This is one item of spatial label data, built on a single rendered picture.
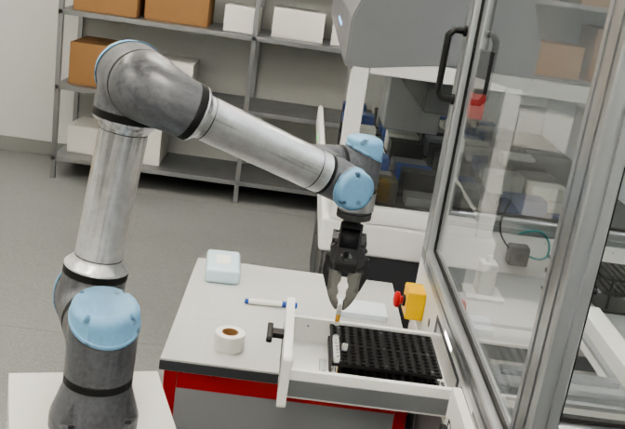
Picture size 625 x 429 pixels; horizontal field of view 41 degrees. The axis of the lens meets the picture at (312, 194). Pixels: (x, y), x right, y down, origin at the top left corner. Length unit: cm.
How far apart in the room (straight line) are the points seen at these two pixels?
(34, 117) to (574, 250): 531
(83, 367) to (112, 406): 9
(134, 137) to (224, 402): 75
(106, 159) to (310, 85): 440
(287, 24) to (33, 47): 181
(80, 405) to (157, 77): 55
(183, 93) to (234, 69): 450
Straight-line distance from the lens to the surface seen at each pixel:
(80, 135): 570
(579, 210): 112
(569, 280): 114
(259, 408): 195
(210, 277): 229
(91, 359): 142
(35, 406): 158
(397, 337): 182
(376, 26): 237
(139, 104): 132
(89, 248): 150
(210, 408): 196
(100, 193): 147
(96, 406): 146
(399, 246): 253
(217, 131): 134
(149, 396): 163
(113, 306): 143
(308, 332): 186
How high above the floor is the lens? 167
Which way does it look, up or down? 17 degrees down
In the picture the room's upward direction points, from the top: 8 degrees clockwise
